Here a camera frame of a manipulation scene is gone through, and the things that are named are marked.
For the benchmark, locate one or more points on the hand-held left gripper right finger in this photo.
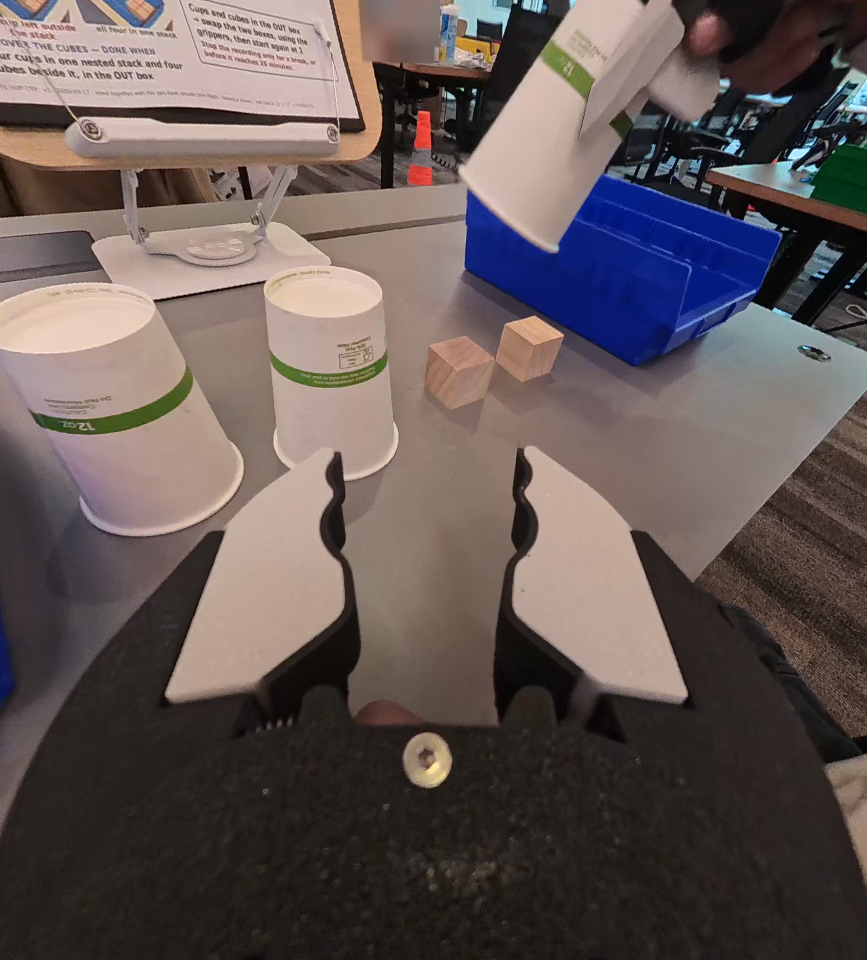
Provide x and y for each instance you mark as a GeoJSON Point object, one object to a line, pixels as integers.
{"type": "Point", "coordinates": [598, 592]}

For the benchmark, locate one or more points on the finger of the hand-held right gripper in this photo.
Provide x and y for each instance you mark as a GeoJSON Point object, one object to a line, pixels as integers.
{"type": "Point", "coordinates": [685, 90]}
{"type": "Point", "coordinates": [628, 67]}

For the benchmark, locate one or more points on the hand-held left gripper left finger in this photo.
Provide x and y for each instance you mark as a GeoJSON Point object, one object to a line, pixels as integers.
{"type": "Point", "coordinates": [261, 585]}

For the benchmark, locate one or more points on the white paper cup green band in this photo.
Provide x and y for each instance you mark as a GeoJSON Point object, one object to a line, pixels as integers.
{"type": "Point", "coordinates": [118, 420]}
{"type": "Point", "coordinates": [538, 150]}
{"type": "Point", "coordinates": [332, 390]}

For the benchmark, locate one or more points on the wooden top table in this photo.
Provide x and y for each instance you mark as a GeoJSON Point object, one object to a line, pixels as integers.
{"type": "Point", "coordinates": [771, 191]}

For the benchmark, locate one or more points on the white blue bottle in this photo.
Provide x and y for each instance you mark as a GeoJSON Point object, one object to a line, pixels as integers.
{"type": "Point", "coordinates": [448, 34]}

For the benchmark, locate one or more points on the person's dark trouser leg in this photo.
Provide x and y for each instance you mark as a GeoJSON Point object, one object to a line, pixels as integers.
{"type": "Point", "coordinates": [793, 675]}

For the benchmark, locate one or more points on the orange traffic cone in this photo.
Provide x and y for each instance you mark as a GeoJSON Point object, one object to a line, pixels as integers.
{"type": "Point", "coordinates": [421, 150]}

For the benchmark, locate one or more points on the wooden cube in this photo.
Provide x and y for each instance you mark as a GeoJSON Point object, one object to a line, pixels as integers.
{"type": "Point", "coordinates": [529, 349]}
{"type": "Point", "coordinates": [457, 375]}

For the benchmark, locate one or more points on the metal table grommet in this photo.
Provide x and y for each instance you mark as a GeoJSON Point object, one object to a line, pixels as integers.
{"type": "Point", "coordinates": [814, 352]}

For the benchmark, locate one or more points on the white document stand wooden board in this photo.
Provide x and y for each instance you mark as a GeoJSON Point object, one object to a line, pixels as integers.
{"type": "Point", "coordinates": [141, 270]}

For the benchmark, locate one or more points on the printed instruction sheet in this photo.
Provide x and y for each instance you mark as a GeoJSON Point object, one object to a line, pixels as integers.
{"type": "Point", "coordinates": [141, 60]}

